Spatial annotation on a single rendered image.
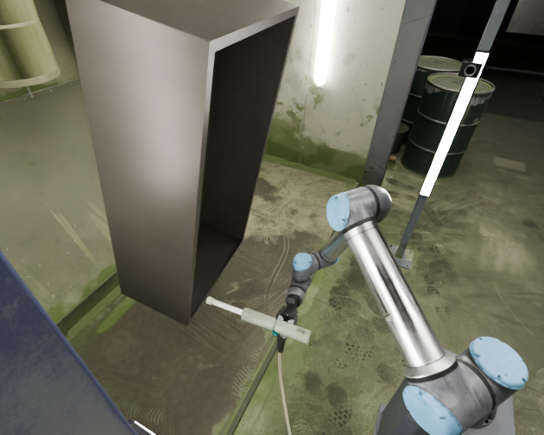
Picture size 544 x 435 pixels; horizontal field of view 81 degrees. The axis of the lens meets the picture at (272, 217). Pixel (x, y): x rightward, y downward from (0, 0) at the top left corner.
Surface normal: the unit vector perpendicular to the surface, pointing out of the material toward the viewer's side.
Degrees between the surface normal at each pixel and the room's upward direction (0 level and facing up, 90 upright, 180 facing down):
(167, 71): 90
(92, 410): 90
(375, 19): 90
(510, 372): 5
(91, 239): 57
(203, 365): 0
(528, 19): 81
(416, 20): 90
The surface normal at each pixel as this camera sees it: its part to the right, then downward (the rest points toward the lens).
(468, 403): 0.25, -0.37
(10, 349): 0.89, 0.31
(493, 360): 0.11, -0.78
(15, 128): 0.76, -0.16
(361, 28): -0.44, 0.57
